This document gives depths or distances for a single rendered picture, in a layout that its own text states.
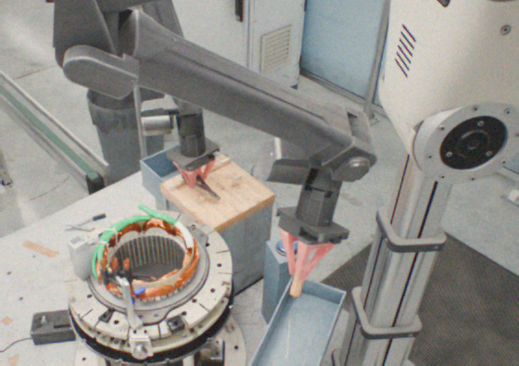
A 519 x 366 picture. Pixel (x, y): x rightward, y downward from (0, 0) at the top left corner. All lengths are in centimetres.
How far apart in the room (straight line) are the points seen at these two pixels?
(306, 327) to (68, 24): 74
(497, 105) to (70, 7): 57
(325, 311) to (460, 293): 157
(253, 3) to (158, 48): 261
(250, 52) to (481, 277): 174
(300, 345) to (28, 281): 79
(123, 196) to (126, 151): 101
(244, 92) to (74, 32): 20
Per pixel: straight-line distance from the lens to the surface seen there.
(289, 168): 75
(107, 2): 50
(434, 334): 243
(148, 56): 55
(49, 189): 308
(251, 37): 323
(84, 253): 102
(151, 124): 112
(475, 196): 317
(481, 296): 263
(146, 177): 137
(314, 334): 105
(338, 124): 70
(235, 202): 123
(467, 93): 78
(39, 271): 155
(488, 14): 71
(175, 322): 97
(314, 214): 80
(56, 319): 135
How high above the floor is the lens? 188
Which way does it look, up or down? 39 degrees down
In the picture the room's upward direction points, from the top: straight up
